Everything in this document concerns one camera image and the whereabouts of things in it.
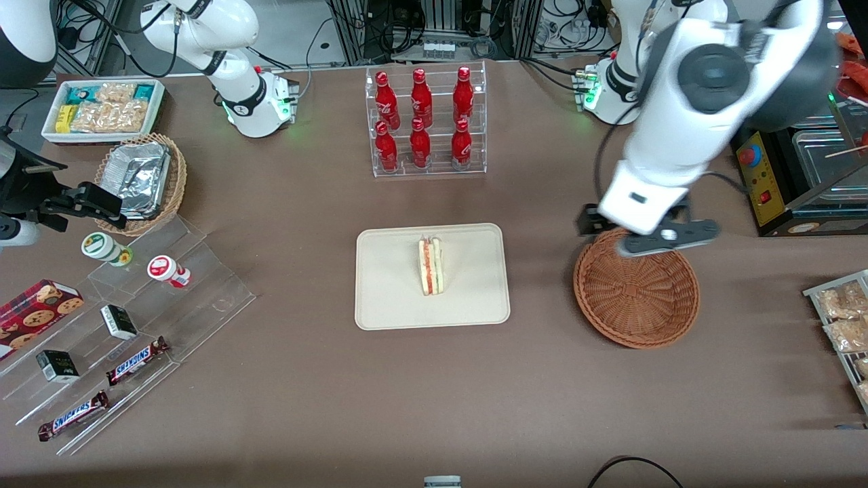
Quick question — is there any small black box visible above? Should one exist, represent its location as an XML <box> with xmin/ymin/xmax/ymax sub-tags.
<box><xmin>100</xmin><ymin>304</ymin><xmax>138</xmax><ymax>341</ymax></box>
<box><xmin>35</xmin><ymin>350</ymin><xmax>80</xmax><ymax>384</ymax></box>

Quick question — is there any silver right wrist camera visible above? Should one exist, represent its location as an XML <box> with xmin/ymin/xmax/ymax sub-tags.
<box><xmin>0</xmin><ymin>217</ymin><xmax>39</xmax><ymax>249</ymax></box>

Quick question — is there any aluminium foil container stack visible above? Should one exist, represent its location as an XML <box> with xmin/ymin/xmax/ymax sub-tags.
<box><xmin>102</xmin><ymin>142</ymin><xmax>171</xmax><ymax>220</ymax></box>

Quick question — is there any red tartan cookie box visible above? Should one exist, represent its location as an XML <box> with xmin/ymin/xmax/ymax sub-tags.
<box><xmin>0</xmin><ymin>279</ymin><xmax>85</xmax><ymax>361</ymax></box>

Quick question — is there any clear acrylic bottle rack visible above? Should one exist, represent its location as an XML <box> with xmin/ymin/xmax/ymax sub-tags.
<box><xmin>365</xmin><ymin>61</ymin><xmax>488</xmax><ymax>178</ymax></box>

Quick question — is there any red cola bottle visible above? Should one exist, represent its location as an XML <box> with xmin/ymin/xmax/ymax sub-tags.
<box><xmin>410</xmin><ymin>117</ymin><xmax>432</xmax><ymax>169</ymax></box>
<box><xmin>452</xmin><ymin>119</ymin><xmax>473</xmax><ymax>170</ymax></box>
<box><xmin>375</xmin><ymin>121</ymin><xmax>399</xmax><ymax>172</ymax></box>
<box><xmin>375</xmin><ymin>71</ymin><xmax>400</xmax><ymax>129</ymax></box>
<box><xmin>411</xmin><ymin>68</ymin><xmax>433</xmax><ymax>128</ymax></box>
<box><xmin>453</xmin><ymin>66</ymin><xmax>474</xmax><ymax>125</ymax></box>

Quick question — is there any white snack bin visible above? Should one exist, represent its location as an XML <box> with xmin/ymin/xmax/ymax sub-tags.
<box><xmin>41</xmin><ymin>79</ymin><xmax>165</xmax><ymax>144</ymax></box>

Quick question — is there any large clear cracker bag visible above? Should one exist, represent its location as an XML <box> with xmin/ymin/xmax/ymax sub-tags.
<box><xmin>71</xmin><ymin>100</ymin><xmax>149</xmax><ymax>134</ymax></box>

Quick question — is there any black looped cable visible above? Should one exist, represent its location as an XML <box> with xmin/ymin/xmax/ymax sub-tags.
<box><xmin>587</xmin><ymin>455</ymin><xmax>686</xmax><ymax>488</ymax></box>

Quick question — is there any round brown wicker basket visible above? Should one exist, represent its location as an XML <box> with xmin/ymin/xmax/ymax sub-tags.
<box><xmin>573</xmin><ymin>227</ymin><xmax>701</xmax><ymax>350</ymax></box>

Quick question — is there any clear acrylic step display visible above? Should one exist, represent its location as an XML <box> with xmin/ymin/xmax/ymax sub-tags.
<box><xmin>0</xmin><ymin>216</ymin><xmax>257</xmax><ymax>456</ymax></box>

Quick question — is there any Snickers chocolate bar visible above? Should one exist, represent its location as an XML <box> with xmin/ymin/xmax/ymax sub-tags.
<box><xmin>37</xmin><ymin>390</ymin><xmax>110</xmax><ymax>442</ymax></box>
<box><xmin>106</xmin><ymin>336</ymin><xmax>170</xmax><ymax>387</ymax></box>

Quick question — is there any triangular sandwich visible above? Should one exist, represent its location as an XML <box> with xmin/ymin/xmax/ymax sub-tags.
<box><xmin>417</xmin><ymin>235</ymin><xmax>446</xmax><ymax>297</ymax></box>

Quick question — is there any grey wire rack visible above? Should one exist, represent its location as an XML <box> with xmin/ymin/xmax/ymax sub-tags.
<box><xmin>804</xmin><ymin>270</ymin><xmax>868</xmax><ymax>414</ymax></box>

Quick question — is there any light tan wicker basket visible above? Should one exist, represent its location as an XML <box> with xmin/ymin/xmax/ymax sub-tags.
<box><xmin>94</xmin><ymin>133</ymin><xmax>188</xmax><ymax>237</ymax></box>

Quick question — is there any aluminium equipment frame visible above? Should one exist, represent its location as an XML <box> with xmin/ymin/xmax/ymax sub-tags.
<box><xmin>325</xmin><ymin>0</ymin><xmax>545</xmax><ymax>66</ymax></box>

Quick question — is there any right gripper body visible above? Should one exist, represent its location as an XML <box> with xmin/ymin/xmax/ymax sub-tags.
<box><xmin>0</xmin><ymin>132</ymin><xmax>68</xmax><ymax>219</ymax></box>

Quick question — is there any red lid yogurt cup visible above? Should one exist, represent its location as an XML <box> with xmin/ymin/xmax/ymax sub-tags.
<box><xmin>147</xmin><ymin>255</ymin><xmax>191</xmax><ymax>289</ymax></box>

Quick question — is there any green lid yogurt cup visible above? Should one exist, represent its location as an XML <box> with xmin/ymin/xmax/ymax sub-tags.
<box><xmin>81</xmin><ymin>232</ymin><xmax>134</xmax><ymax>267</ymax></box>

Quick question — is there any cream rectangular tray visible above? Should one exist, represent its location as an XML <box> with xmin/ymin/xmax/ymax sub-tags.
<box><xmin>355</xmin><ymin>223</ymin><xmax>511</xmax><ymax>331</ymax></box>

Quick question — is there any black food warmer machine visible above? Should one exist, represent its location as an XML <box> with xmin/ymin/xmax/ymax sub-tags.
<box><xmin>731</xmin><ymin>27</ymin><xmax>868</xmax><ymax>238</ymax></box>

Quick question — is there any small clear cracker bag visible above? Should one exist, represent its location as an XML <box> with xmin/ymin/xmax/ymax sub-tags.
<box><xmin>95</xmin><ymin>82</ymin><xmax>138</xmax><ymax>104</ymax></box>

